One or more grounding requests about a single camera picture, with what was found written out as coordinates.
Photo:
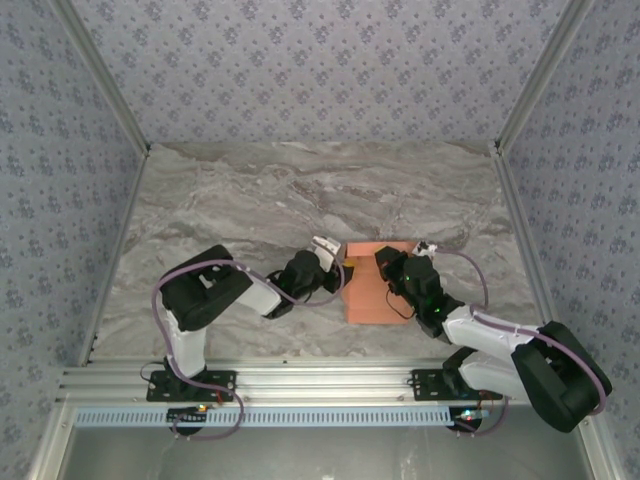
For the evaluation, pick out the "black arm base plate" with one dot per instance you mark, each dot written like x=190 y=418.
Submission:
x=425 y=385
x=220 y=380

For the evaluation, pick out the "aluminium table side rail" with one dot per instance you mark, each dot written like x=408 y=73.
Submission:
x=116 y=255
x=522 y=225

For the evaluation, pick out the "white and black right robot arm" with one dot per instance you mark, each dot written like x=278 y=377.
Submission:
x=480 y=330

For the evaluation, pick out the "small black circuit board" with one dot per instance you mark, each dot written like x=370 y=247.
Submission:
x=467 y=415
x=187 y=415

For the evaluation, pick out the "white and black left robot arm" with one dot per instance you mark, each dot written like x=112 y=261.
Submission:
x=187 y=345

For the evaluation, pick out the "aluminium frame post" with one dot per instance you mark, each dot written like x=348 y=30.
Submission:
x=545 y=65
x=100 y=70

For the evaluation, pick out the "orange paper box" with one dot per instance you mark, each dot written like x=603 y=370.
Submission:
x=370 y=300

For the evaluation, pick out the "aluminium front frame rail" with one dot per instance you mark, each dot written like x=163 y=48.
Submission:
x=320 y=382

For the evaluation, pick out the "grey metal bottom panel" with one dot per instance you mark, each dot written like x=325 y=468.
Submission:
x=320 y=452

